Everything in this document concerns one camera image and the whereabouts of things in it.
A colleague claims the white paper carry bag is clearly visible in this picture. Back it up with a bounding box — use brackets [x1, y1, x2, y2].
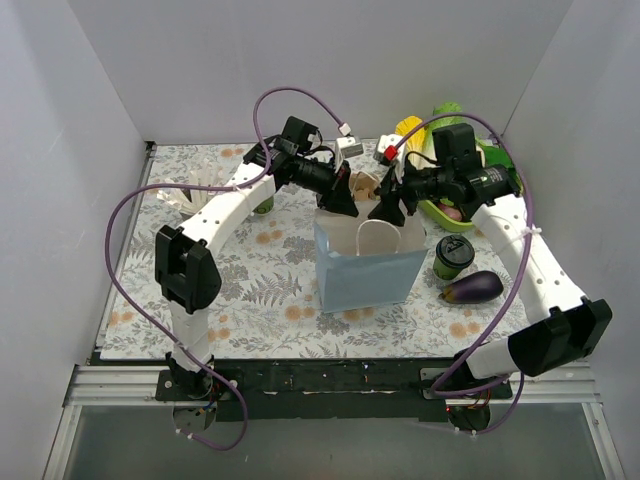
[314, 200, 427, 313]

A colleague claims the stack of paper cups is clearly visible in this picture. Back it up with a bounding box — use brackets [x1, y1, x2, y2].
[253, 197, 275, 215]

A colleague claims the green paper coffee cup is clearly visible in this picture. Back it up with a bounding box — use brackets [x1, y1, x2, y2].
[433, 235, 475, 280]

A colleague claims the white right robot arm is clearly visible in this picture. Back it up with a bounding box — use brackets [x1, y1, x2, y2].
[370, 123, 612, 398]

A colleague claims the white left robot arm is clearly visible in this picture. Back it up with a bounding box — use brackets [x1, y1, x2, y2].
[155, 117, 363, 400]

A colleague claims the brown pulp cup carrier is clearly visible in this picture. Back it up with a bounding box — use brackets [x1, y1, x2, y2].
[349, 171, 380, 202]

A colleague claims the red toy onion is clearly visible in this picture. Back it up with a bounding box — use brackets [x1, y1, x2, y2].
[438, 203, 462, 222]

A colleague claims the green plastic basket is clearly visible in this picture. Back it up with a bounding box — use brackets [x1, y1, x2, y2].
[417, 144, 525, 234]

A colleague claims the green toy leafy vegetable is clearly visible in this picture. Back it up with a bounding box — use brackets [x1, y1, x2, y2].
[476, 143, 515, 172]

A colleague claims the yellow toy cabbage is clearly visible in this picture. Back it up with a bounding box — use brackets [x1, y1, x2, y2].
[394, 115, 431, 156]

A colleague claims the green toy napa cabbage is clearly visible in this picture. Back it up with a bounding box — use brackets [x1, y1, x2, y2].
[427, 102, 464, 130]

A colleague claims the purple toy eggplant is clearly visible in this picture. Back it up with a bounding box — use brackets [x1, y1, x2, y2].
[439, 271, 504, 304]

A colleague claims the floral patterned table mat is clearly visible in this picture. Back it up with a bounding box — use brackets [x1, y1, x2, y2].
[97, 139, 561, 360]

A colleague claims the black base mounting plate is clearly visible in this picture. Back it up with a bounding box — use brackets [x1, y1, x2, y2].
[155, 357, 516, 421]

